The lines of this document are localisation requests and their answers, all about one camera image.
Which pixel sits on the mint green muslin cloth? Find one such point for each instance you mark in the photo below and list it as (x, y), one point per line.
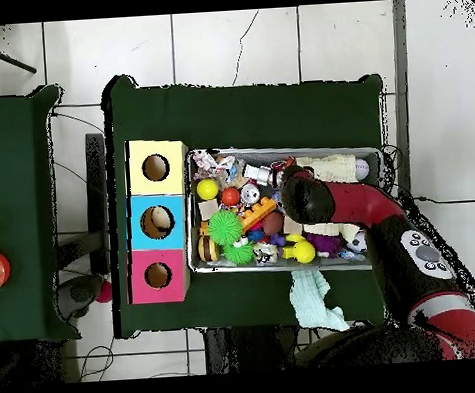
(312, 300)

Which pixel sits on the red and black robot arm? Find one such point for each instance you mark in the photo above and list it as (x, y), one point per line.
(366, 204)

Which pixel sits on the silver mesh bin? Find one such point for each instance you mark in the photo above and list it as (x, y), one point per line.
(267, 154)

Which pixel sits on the wooden box with three holes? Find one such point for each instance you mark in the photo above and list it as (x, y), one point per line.
(168, 180)

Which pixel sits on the orange ball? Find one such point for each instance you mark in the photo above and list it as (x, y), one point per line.
(230, 196)

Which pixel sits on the orange plastic brick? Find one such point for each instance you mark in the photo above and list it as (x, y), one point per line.
(258, 213)

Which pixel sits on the silver plastic toy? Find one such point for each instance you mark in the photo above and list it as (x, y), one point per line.
(258, 174)

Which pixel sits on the smooth yellow ball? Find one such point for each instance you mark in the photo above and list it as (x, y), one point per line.
(207, 189)

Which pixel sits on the large green spiky ball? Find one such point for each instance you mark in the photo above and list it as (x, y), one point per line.
(224, 227)

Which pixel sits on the dark green table cloth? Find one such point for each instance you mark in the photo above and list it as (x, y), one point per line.
(236, 116)
(14, 158)

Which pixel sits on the cream muslin cloth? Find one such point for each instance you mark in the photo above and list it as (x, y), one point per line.
(332, 168)

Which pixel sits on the small white baseball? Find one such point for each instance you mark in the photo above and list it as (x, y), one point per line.
(363, 168)

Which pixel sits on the small soccer ball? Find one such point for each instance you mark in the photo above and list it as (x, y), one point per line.
(358, 243)

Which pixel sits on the grey rounded object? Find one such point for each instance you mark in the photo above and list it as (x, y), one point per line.
(79, 294)

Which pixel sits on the black rod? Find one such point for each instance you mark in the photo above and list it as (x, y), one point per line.
(8, 60)

